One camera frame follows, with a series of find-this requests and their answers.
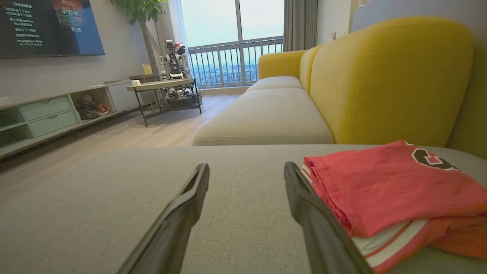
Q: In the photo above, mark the grey window curtain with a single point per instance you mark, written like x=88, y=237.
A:
x=300, y=23

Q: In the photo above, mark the clutter in cabinet shelf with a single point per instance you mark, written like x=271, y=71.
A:
x=91, y=108

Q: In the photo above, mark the sheer white curtain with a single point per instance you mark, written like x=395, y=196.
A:
x=171, y=23

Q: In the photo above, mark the low coffee table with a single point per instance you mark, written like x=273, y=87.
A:
x=163, y=84

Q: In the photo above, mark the yellow sofa back cushion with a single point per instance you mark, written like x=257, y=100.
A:
x=309, y=68
x=388, y=80

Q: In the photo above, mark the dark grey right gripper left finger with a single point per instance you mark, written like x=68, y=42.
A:
x=167, y=232

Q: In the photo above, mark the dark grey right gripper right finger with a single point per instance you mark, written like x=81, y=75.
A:
x=323, y=236

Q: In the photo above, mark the white black wheeled robot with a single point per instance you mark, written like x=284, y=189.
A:
x=175, y=64

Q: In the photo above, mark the red basketball jersey white sleeves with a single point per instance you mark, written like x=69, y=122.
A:
x=392, y=182

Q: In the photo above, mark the white wall socket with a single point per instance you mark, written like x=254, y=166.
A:
x=333, y=35

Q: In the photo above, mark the grey balcony railing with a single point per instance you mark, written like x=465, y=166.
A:
x=228, y=61

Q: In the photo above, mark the yellow sofa armrest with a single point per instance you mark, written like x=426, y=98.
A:
x=279, y=64

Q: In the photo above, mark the white green tv cabinet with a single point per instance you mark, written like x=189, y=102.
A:
x=49, y=116

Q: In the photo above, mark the wall mounted television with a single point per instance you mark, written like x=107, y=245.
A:
x=42, y=26

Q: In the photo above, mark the beige sofa seat cushion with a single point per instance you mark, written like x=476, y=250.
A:
x=262, y=118
x=274, y=83

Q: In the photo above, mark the red shorts with white stripe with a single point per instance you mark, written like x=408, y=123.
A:
x=403, y=247

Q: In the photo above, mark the green potted tree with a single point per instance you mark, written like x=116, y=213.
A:
x=142, y=15

